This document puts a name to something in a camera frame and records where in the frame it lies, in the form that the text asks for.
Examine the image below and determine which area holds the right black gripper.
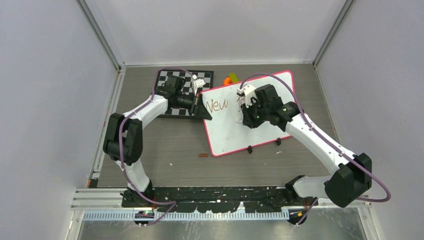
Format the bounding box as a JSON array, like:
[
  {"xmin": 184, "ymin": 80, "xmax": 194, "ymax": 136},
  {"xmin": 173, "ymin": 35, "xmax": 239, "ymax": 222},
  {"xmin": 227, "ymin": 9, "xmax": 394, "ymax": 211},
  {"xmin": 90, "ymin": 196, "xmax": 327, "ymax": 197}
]
[{"xmin": 241, "ymin": 98, "xmax": 270, "ymax": 129}]

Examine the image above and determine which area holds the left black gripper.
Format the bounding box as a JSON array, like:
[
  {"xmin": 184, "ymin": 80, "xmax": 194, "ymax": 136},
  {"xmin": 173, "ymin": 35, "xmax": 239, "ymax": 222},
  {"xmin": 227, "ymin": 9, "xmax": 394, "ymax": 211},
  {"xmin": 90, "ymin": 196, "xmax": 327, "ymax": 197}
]
[{"xmin": 175, "ymin": 92, "xmax": 212, "ymax": 120}]

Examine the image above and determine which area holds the pink framed whiteboard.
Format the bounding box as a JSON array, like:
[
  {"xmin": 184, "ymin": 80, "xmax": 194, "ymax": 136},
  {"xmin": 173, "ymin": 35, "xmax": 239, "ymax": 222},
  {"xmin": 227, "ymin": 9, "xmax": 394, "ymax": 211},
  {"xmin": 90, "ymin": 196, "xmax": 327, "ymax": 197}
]
[{"xmin": 201, "ymin": 82, "xmax": 291, "ymax": 157}]

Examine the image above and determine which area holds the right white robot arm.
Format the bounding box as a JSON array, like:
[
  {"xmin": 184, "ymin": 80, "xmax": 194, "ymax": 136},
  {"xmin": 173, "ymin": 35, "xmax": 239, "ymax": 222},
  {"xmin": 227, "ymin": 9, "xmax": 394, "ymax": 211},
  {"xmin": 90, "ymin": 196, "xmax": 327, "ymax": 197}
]
[{"xmin": 237, "ymin": 84, "xmax": 372, "ymax": 208}]

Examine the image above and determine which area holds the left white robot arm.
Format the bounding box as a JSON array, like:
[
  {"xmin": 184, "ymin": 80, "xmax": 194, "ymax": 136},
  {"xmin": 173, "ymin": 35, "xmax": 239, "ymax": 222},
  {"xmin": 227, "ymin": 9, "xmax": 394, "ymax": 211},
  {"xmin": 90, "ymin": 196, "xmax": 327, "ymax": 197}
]
[{"xmin": 102, "ymin": 71, "xmax": 208, "ymax": 207}]

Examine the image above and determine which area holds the black white checkerboard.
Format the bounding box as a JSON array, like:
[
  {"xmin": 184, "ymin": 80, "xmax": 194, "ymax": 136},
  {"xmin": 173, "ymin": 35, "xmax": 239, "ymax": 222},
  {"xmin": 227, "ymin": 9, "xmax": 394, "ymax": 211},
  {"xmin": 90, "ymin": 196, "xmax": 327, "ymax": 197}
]
[{"xmin": 155, "ymin": 68, "xmax": 214, "ymax": 119}]

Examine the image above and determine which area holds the green block toy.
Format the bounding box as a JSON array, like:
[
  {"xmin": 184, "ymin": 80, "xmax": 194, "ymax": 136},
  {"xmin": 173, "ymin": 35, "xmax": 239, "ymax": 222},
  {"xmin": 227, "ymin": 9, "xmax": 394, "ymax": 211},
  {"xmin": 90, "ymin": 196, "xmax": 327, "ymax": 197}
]
[{"xmin": 228, "ymin": 72, "xmax": 239, "ymax": 84}]

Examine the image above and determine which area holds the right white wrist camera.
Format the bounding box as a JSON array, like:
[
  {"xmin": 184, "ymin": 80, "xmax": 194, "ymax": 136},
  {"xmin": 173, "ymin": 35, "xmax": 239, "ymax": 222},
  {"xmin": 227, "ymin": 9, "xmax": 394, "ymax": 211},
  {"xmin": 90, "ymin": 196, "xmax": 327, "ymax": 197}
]
[{"xmin": 236, "ymin": 84, "xmax": 258, "ymax": 108}]

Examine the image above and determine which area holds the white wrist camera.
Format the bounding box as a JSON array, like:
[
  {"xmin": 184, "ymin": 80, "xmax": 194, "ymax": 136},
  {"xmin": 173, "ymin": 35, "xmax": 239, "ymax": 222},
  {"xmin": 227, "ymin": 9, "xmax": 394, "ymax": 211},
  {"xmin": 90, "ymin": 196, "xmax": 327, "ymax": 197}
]
[
  {"xmin": 236, "ymin": 84, "xmax": 258, "ymax": 108},
  {"xmin": 191, "ymin": 74, "xmax": 206, "ymax": 95}
]

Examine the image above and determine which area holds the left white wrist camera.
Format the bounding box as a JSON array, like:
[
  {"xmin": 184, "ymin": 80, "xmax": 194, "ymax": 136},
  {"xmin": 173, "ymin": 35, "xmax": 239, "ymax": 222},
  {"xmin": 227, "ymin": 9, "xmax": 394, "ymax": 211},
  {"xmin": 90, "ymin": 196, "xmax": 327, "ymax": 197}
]
[{"xmin": 191, "ymin": 74, "xmax": 206, "ymax": 95}]

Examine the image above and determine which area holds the orange ring toy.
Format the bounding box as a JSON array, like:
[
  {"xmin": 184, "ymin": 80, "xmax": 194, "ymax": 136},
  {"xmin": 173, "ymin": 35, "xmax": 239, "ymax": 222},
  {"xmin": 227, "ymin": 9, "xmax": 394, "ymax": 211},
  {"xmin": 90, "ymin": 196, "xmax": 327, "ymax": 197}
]
[{"xmin": 223, "ymin": 76, "xmax": 233, "ymax": 86}]

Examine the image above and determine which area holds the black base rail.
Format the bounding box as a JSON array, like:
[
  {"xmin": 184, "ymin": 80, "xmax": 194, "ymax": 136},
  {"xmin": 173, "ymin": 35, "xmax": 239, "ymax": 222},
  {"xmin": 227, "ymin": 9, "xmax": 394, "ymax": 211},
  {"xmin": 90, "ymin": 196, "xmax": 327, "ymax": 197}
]
[{"xmin": 121, "ymin": 186, "xmax": 316, "ymax": 214}]

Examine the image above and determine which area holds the white slotted cable duct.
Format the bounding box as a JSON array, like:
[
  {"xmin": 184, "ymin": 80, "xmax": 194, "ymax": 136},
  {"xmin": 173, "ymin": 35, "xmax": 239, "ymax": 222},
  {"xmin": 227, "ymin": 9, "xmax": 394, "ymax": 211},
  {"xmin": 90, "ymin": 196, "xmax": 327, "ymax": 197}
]
[{"xmin": 83, "ymin": 209, "xmax": 289, "ymax": 221}]

